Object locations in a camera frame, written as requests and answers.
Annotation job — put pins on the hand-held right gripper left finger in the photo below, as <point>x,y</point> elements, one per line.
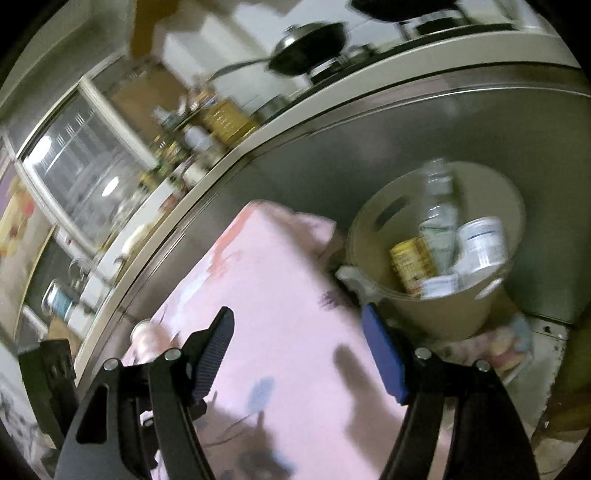
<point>217,355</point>

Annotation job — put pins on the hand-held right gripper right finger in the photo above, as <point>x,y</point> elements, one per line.
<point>383,355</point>

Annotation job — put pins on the beige plastic waste bin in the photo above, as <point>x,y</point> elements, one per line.
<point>461,314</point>

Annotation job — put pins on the white wrapper green strip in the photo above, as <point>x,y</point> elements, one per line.
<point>438,284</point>

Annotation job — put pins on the yellow snack packet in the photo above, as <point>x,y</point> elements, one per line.
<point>408,263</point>

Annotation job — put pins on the white paper cup grey print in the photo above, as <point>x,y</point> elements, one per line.
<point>482,242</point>

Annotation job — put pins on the clear plastic bottle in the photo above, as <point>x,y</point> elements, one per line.
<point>436,198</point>

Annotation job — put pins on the white plastic bag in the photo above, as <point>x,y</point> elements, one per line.
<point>358,279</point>

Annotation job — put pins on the pink printed tablecloth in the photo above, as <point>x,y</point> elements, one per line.
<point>286,300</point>

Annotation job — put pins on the floral floor cloth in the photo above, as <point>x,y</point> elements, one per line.
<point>503,344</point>

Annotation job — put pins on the row of condiment bottles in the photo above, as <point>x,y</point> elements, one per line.
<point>166,159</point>

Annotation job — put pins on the grey kitchen cabinet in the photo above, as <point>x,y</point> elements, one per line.
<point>369,152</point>

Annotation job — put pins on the barred kitchen window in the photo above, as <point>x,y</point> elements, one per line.
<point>83,175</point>

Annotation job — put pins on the white plastic jug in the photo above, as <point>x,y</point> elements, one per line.
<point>196,137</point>

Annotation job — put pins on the large yellow oil bottle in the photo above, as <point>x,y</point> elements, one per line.
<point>226,120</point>

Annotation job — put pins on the gas stove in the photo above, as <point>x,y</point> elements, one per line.
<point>332,71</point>

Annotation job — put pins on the black wok with lid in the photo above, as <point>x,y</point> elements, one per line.
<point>314,46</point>

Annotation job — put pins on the black frying pan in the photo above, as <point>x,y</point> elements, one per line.
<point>401,7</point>

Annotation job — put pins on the wall banner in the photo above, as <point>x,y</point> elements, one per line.
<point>16,221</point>

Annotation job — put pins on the brown wall cabinet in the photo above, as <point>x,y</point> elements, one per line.
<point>150,23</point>

